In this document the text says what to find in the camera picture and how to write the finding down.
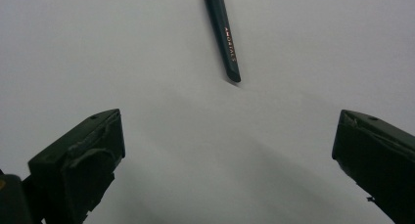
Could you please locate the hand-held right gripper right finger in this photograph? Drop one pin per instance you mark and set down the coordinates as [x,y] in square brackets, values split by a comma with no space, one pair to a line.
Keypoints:
[381,158]

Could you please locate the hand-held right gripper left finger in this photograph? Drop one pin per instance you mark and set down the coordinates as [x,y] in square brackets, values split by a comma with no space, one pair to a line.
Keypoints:
[81,165]

